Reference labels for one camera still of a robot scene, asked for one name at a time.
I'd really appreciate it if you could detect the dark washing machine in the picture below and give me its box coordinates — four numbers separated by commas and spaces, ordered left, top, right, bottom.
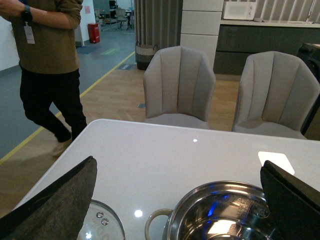
297, 43, 320, 82

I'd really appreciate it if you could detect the left grey upholstered chair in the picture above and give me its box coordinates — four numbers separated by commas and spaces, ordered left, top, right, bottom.
143, 46, 216, 130

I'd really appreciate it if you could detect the person in brown sweater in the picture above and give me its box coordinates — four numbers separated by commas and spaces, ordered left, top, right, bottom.
0, 0, 87, 157

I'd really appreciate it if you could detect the white refrigerator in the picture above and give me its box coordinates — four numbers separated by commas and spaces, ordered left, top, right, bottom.
180, 0, 224, 67

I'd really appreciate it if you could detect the right grey upholstered chair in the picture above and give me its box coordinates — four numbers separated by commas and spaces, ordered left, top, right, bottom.
232, 51, 320, 140

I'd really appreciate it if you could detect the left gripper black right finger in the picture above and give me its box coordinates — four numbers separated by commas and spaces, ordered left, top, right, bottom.
260, 160, 320, 240

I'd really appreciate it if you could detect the woven laundry basket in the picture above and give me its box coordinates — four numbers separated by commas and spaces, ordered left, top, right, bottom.
135, 41, 158, 71

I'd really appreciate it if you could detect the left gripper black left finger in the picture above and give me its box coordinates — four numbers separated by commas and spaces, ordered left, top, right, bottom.
0, 156, 97, 240

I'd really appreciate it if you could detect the stainless steel pot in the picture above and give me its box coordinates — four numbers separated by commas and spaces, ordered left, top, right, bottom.
144, 180, 282, 240

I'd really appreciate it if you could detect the red fire extinguisher box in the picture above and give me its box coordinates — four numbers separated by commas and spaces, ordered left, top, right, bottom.
87, 23, 100, 44

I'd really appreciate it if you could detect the white microwave oven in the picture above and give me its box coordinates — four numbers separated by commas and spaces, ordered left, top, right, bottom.
222, 1, 257, 20

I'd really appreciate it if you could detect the office chair in background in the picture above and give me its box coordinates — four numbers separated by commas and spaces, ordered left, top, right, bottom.
115, 8, 129, 29

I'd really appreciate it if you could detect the grey kitchen counter cabinet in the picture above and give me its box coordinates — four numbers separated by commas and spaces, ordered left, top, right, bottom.
213, 22, 320, 75

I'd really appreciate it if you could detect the grey upholstered chair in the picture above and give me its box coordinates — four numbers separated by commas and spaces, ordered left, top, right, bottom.
143, 46, 216, 130
232, 51, 320, 140

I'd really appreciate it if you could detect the glass pot lid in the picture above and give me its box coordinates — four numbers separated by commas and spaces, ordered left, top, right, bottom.
77, 199, 126, 240

